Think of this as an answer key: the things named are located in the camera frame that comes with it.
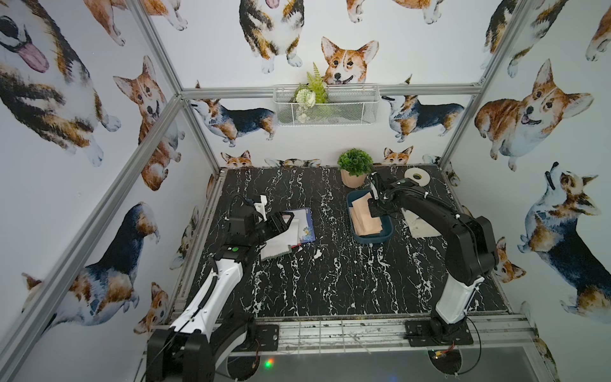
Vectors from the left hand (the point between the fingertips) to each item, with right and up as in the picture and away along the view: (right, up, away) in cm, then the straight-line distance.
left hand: (292, 213), depth 80 cm
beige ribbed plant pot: (+24, +12, +27) cm, 38 cm away
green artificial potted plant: (+24, +20, +21) cm, 37 cm away
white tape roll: (+61, +14, +38) cm, 73 cm away
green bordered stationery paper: (-6, -13, +14) cm, 20 cm away
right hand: (+30, +1, +12) cm, 32 cm away
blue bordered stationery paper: (+3, -9, +18) cm, 20 cm away
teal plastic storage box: (+36, -5, +16) cm, 40 cm away
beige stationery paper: (+27, -6, +16) cm, 32 cm away
